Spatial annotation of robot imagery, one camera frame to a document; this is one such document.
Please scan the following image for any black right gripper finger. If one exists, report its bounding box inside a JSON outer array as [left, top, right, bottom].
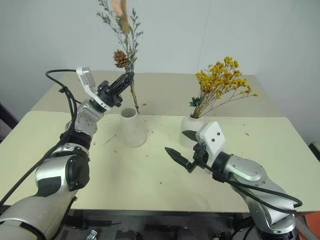
[[164, 146, 199, 174], [181, 129, 201, 143]]

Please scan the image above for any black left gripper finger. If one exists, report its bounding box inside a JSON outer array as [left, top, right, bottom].
[[113, 75, 135, 96], [109, 71, 136, 90]]

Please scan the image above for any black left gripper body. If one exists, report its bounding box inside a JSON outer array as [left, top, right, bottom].
[[96, 80, 124, 109]]

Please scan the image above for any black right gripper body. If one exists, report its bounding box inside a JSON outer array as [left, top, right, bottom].
[[191, 141, 211, 174]]

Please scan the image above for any pine cone dried flower bouquet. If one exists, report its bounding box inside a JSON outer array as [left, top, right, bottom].
[[96, 0, 145, 116]]

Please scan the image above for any yellow dried flower bouquet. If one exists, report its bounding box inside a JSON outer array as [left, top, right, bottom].
[[188, 56, 260, 119]]

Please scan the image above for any round white vase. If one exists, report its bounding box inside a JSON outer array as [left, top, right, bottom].
[[179, 113, 214, 148]]

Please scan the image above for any tall white cone vase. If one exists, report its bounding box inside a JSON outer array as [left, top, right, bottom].
[[120, 107, 147, 148]]

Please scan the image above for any thin loose dry twig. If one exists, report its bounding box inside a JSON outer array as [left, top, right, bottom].
[[103, 134, 118, 146]]

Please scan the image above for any dark object beside table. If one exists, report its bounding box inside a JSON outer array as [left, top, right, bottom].
[[0, 101, 19, 144]]

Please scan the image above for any small silver metal clip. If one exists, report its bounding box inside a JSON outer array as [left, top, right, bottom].
[[86, 228, 99, 240]]

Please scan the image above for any orange object on floor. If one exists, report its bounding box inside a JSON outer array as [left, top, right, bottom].
[[299, 210, 320, 240]]

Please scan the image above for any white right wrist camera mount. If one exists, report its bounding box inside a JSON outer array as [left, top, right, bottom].
[[195, 121, 226, 175]]

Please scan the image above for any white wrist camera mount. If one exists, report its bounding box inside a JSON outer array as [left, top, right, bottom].
[[195, 121, 226, 175], [75, 66, 114, 111]]

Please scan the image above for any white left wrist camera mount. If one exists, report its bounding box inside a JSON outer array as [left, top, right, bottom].
[[75, 66, 114, 111]]

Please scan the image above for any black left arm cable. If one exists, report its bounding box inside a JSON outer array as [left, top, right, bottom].
[[0, 69, 85, 206]]

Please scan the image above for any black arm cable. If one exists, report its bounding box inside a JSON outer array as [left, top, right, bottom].
[[206, 164, 304, 214], [0, 69, 85, 206]]

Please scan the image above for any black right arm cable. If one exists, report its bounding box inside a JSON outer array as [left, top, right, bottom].
[[206, 164, 304, 214]]

